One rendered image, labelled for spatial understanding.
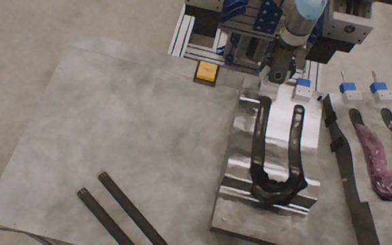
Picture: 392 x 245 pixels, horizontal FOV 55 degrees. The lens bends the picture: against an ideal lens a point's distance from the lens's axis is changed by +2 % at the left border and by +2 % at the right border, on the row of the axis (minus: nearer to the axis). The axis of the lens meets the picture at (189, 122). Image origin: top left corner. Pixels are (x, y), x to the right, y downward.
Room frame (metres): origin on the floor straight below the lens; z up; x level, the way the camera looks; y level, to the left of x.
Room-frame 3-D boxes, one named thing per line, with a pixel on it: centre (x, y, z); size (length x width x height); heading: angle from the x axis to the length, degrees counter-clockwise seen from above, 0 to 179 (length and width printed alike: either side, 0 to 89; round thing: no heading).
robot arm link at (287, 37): (0.72, -0.23, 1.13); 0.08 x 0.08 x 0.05
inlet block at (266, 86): (0.74, -0.23, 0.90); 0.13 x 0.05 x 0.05; 175
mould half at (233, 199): (0.46, -0.26, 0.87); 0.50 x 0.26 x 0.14; 176
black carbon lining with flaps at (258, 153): (0.48, -0.27, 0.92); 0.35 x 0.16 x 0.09; 176
